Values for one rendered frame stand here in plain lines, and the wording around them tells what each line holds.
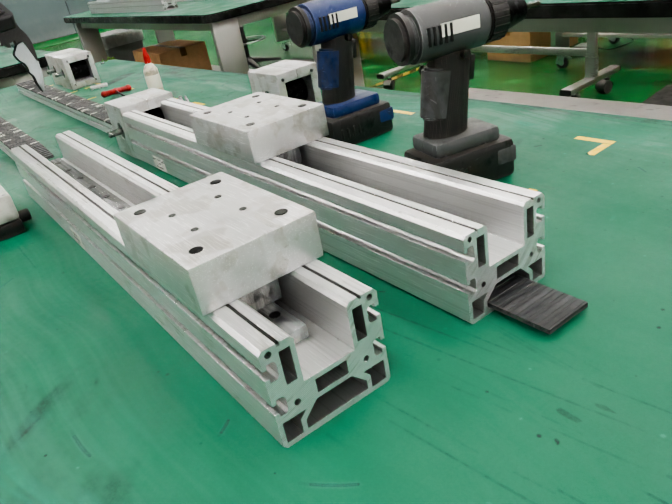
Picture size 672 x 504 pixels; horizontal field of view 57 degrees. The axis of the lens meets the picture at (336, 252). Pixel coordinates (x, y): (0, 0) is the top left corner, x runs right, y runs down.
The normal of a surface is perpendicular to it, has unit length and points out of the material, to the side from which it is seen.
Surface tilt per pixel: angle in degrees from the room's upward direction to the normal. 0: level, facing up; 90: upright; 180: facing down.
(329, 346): 0
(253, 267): 90
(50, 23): 90
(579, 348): 0
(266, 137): 90
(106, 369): 0
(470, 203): 90
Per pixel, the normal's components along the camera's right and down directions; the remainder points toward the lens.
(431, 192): -0.79, 0.40
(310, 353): -0.17, -0.87
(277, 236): 0.59, 0.29
